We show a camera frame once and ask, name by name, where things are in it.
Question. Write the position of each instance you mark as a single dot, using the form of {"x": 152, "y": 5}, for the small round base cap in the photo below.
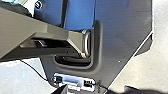
{"x": 38, "y": 4}

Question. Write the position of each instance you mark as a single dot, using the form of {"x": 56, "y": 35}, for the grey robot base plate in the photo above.
{"x": 123, "y": 36}

